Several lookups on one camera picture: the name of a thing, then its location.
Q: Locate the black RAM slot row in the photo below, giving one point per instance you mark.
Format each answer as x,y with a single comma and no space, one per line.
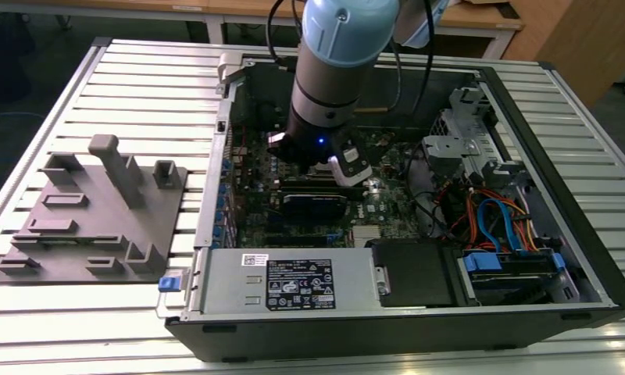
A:
301,185

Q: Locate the black expansion slot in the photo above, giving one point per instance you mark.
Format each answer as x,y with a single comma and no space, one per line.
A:
301,240

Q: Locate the black drive bay cover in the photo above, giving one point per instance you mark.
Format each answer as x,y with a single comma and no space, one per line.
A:
416,273

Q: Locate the black graphics card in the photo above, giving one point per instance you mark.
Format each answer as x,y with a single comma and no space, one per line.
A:
312,211

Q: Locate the green motherboard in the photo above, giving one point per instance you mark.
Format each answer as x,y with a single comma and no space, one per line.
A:
391,203

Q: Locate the silver chipset heatsink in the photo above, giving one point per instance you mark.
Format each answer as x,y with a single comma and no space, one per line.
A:
367,231

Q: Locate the metal disk bay cage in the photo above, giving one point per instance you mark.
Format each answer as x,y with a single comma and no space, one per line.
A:
468,129

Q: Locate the silver power supply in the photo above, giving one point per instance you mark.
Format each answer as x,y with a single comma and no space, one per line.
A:
229,281

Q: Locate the grey parts rack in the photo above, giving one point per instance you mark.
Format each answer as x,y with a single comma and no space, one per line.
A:
109,218

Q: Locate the hard disk in blue carrier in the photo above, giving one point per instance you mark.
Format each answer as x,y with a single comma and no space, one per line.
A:
481,261

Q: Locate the blue case latch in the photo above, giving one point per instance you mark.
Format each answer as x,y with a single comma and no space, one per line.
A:
168,284

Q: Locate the black open PC case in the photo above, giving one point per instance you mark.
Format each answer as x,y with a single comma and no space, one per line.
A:
344,340

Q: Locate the wooden cabinet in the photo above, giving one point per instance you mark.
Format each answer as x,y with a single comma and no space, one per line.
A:
579,39

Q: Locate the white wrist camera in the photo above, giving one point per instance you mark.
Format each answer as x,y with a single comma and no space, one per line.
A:
351,168

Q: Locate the wooden desk white frame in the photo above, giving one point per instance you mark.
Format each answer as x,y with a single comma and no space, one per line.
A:
479,19
109,4

